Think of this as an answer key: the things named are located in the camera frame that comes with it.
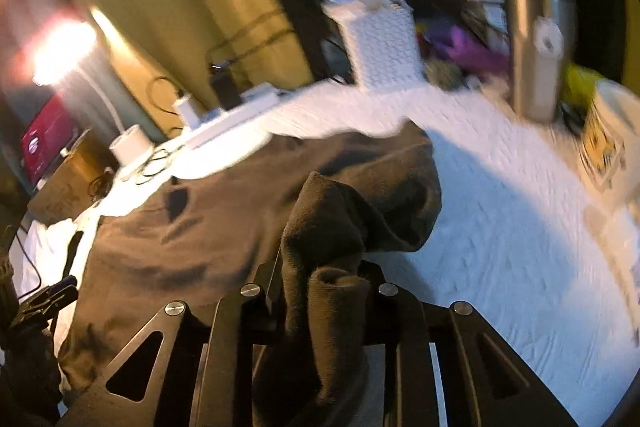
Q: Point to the white plastic basket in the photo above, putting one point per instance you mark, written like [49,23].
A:
[380,42]

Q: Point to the yellow plastic bag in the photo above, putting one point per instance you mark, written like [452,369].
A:
[582,84]

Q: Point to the black earphone bundle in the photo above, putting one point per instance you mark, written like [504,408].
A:
[100,184]

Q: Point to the glass jar with white lid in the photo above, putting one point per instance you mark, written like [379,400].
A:
[482,14]

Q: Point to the purple cloth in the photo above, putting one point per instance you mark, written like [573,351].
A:
[465,49]

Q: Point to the grey-green crumpled cloth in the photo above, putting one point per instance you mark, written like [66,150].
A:
[445,72]

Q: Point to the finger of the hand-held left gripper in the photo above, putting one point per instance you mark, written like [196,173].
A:
[57,294]

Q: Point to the steel tumbler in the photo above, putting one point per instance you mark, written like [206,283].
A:
[537,57]

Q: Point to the white printed mug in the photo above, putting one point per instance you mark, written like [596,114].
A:
[612,132]

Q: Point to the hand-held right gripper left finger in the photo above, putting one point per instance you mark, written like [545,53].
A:
[265,292]

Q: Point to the brown shirt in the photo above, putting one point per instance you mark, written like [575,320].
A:
[225,217]

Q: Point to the tablet with red screen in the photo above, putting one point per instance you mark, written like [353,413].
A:
[47,142]

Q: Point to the white desk lamp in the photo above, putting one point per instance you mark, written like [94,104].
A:
[127,147]

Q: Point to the cardboard box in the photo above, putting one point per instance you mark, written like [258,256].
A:
[65,187]

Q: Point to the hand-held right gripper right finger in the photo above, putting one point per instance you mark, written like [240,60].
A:
[387,307]

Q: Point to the white charger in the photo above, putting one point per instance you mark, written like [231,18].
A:
[186,109]

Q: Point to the black charger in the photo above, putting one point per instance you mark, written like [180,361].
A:
[225,87]

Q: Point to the white power strip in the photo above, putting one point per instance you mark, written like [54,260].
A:
[225,124]

